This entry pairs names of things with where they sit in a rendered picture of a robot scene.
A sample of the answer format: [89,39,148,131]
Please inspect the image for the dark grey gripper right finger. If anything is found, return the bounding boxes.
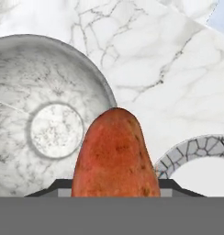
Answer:
[157,178,207,198]

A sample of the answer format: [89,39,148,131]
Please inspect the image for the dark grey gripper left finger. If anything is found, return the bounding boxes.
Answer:
[24,178,74,198]

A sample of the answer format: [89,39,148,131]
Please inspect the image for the orange sweet potato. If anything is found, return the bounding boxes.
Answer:
[71,106,162,198]

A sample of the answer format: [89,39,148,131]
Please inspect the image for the white marbled bowl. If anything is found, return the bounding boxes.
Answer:
[0,34,118,198]

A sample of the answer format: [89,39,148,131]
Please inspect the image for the white plate with cracked rim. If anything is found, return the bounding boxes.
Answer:
[153,133,224,198]

